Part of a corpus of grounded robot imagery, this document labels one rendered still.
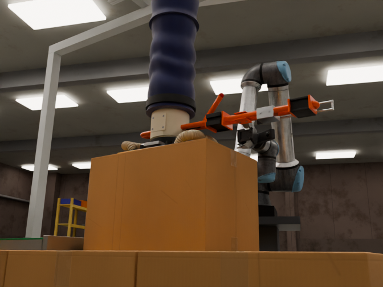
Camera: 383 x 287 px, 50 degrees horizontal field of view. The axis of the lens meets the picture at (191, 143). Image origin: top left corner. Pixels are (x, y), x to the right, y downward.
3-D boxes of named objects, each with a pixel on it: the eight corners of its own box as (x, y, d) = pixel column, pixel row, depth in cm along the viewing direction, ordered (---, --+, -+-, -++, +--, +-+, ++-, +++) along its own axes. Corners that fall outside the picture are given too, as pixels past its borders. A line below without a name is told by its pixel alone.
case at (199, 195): (82, 253, 166) (90, 158, 177) (147, 254, 197) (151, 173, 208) (205, 255, 133) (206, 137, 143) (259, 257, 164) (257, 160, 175)
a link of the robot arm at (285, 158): (277, 186, 247) (264, 61, 230) (306, 187, 239) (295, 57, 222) (270, 195, 234) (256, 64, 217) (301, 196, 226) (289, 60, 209)
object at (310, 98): (287, 111, 146) (286, 98, 147) (294, 117, 152) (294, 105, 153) (310, 107, 142) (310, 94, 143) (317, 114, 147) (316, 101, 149)
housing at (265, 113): (256, 119, 154) (255, 107, 155) (263, 124, 159) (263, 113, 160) (273, 116, 150) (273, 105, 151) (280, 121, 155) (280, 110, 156)
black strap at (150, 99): (134, 107, 180) (135, 99, 181) (166, 122, 198) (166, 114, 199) (176, 98, 168) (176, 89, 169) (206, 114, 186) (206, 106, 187)
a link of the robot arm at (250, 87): (240, 61, 227) (224, 175, 202) (261, 58, 222) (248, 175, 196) (247, 72, 237) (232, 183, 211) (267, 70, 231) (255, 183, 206)
